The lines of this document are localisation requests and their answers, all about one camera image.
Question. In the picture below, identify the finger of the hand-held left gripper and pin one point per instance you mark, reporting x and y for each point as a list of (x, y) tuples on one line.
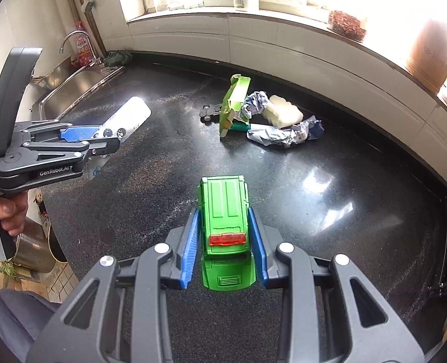
[(79, 133), (75, 146)]

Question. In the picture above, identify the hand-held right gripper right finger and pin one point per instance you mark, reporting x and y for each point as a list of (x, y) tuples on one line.
[(259, 249)]

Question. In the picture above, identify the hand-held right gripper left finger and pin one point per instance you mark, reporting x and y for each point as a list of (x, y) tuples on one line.
[(189, 249)]

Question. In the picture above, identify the white plastic packet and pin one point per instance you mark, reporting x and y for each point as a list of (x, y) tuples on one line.
[(132, 115)]

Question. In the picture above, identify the green toy car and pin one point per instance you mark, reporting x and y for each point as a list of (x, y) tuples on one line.
[(223, 204)]

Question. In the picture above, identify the person's left hand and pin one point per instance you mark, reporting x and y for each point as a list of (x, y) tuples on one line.
[(4, 210)]

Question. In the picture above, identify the steel sink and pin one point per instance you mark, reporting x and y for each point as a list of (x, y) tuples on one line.
[(75, 87)]

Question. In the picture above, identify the chrome faucet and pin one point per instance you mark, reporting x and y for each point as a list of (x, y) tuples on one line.
[(70, 37)]

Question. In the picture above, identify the red label bottle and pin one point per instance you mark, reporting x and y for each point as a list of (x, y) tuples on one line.
[(82, 51)]

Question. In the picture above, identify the dark green cloth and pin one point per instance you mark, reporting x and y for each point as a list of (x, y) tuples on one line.
[(117, 58)]

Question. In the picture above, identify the metal pot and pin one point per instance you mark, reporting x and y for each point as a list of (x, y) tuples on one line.
[(32, 253)]

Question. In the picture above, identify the large silver blue foil wrapper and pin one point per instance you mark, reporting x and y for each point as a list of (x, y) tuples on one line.
[(284, 134)]

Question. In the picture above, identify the green white marker pen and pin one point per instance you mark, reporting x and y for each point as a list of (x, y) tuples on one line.
[(246, 126)]

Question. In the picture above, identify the small black wheeled toy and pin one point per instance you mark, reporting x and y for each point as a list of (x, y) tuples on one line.
[(210, 112)]

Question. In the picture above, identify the white foam block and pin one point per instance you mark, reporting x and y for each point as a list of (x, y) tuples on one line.
[(284, 112)]

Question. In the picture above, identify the green carton box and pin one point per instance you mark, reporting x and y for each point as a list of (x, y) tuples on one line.
[(234, 100)]

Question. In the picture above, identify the person's grey trousers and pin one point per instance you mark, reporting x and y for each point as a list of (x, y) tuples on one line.
[(7, 321)]

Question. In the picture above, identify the jar of red spices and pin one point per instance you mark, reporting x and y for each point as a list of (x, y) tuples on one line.
[(346, 25)]

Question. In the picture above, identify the wooden utensil holder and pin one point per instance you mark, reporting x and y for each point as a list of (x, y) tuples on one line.
[(429, 56)]

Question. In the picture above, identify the dark wall pipe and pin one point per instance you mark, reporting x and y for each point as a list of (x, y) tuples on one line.
[(91, 19)]

